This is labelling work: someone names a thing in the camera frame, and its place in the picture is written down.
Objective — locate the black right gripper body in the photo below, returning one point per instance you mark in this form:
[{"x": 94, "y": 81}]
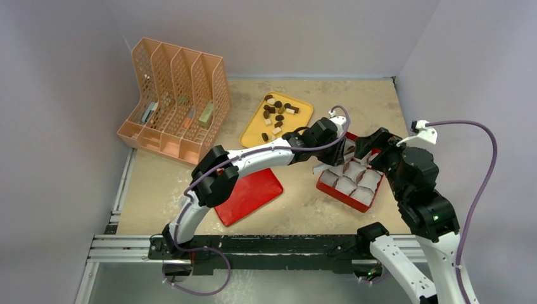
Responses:
[{"x": 373, "y": 142}]

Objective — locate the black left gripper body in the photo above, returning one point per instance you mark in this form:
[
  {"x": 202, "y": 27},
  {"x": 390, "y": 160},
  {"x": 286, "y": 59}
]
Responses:
[{"x": 330, "y": 154}]

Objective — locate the metal serving tongs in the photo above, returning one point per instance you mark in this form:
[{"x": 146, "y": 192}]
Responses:
[{"x": 319, "y": 168}]

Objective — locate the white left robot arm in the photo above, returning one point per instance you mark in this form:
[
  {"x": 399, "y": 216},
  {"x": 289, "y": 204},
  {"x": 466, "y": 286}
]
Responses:
[{"x": 216, "y": 175}]

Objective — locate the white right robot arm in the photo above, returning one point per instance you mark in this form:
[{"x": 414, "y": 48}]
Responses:
[{"x": 411, "y": 172}]

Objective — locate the red chocolate box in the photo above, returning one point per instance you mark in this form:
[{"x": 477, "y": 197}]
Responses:
[{"x": 354, "y": 183}]

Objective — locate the yellow plastic tray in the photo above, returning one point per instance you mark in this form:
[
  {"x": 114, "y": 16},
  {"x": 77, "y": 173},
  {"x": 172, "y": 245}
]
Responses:
[{"x": 276, "y": 115}]

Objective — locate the red box lid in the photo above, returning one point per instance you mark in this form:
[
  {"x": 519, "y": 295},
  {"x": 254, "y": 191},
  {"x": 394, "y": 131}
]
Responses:
[{"x": 249, "y": 194}]

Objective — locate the orange plastic file organizer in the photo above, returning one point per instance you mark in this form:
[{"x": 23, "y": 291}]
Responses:
[{"x": 184, "y": 101}]

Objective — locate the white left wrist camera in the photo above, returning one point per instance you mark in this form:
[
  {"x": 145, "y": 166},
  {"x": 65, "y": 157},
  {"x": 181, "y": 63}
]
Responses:
[{"x": 342, "y": 121}]

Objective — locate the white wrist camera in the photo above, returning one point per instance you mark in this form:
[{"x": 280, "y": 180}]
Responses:
[
  {"x": 424, "y": 137},
  {"x": 342, "y": 121}
]

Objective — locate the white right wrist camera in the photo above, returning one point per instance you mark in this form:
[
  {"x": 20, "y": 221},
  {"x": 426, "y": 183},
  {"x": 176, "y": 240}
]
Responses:
[{"x": 424, "y": 137}]

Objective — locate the black aluminium base frame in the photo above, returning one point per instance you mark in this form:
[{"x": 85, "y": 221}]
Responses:
[{"x": 334, "y": 252}]

